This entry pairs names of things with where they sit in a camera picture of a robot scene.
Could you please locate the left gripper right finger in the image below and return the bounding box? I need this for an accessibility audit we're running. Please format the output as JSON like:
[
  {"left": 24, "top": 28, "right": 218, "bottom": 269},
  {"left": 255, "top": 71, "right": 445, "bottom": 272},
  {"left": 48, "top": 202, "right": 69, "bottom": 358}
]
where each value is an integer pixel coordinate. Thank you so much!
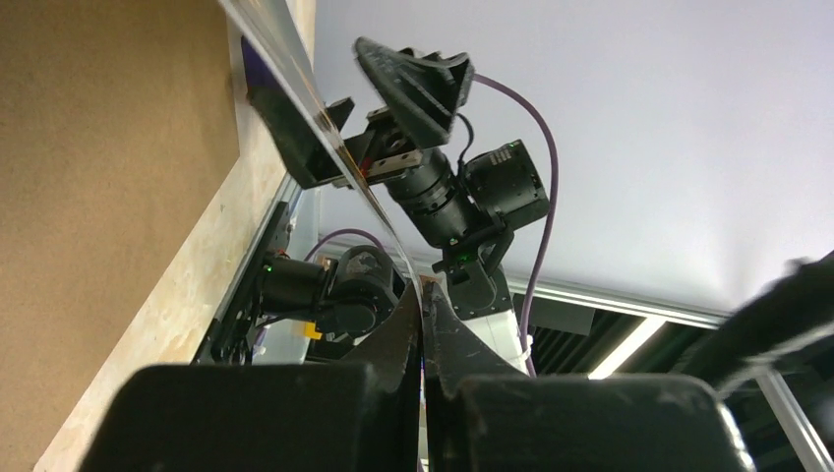
[{"left": 421, "top": 282, "right": 754, "bottom": 471}]

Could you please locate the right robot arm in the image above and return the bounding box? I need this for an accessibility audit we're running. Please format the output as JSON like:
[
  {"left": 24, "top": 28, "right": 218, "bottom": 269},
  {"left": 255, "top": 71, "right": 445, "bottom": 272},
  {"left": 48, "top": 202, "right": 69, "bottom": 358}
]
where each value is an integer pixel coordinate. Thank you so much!
[{"left": 241, "top": 37, "right": 557, "bottom": 373}]

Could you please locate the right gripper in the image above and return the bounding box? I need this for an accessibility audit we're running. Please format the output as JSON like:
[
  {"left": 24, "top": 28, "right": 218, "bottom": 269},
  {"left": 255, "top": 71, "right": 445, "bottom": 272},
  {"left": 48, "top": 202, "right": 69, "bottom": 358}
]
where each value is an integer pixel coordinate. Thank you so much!
[{"left": 241, "top": 36, "right": 479, "bottom": 248}]

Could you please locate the brown backing board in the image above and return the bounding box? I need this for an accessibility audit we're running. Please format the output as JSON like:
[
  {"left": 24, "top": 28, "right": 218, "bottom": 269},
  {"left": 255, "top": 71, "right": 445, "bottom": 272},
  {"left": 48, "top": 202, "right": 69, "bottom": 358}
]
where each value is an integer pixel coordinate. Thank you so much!
[{"left": 1, "top": 1, "right": 239, "bottom": 471}]

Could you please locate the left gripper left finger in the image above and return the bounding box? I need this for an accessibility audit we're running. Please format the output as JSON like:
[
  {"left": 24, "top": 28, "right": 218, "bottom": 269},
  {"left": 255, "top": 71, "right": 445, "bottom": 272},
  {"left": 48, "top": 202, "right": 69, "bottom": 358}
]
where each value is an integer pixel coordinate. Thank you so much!
[{"left": 80, "top": 288, "right": 420, "bottom": 471}]

